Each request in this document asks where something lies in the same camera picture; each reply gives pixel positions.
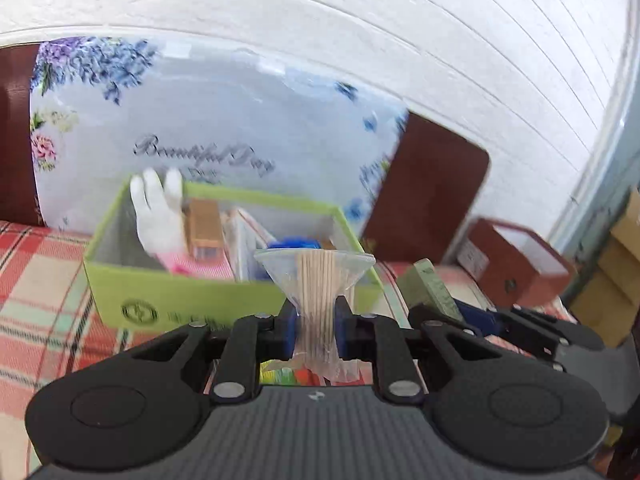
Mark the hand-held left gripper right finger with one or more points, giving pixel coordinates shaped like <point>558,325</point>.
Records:
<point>342,330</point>

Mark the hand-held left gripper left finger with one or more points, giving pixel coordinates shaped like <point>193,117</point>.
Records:
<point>289,330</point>

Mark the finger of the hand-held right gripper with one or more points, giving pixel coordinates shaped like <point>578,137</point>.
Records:
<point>475,315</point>

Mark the brown paper box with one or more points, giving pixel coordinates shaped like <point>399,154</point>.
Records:
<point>520,275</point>

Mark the stacked cardboard boxes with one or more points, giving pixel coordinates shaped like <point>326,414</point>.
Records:
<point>615,280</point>

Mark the white medicine box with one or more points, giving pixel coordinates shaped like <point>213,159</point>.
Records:
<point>245,255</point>

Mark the olive green small box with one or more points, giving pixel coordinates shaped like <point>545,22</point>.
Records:
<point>430,290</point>

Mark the plaid blanket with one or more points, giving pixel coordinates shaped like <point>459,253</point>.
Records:
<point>40,300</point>

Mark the gold small box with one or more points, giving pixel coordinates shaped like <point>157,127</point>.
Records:
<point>202,230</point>

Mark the white and pink glove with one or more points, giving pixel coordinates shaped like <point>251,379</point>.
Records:
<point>157,220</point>

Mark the clear bag of toothpicks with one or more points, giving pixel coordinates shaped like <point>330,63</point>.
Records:
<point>315,290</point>

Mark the light green cardboard box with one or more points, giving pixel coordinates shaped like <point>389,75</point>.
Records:
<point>200,300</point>

